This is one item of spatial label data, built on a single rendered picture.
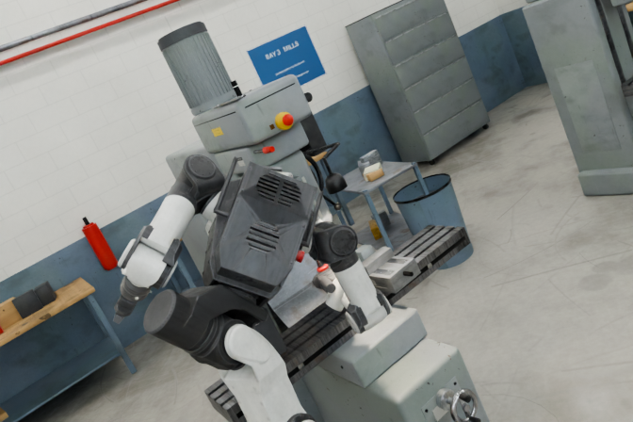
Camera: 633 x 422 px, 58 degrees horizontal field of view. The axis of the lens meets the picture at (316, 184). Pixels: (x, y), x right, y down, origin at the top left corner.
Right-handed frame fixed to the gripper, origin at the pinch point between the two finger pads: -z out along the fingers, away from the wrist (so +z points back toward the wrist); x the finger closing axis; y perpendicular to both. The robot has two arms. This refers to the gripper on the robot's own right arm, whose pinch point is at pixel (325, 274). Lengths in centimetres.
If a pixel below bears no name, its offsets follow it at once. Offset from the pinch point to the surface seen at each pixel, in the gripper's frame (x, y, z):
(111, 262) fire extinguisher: 147, 24, -378
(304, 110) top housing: -16, -63, 18
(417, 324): -21.4, 28.1, 19.0
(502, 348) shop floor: -79, 112, -63
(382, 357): -3.1, 29.3, 25.1
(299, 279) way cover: 8.3, 7.8, -30.9
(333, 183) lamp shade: -13.9, -36.4, 22.7
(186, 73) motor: 13, -92, -15
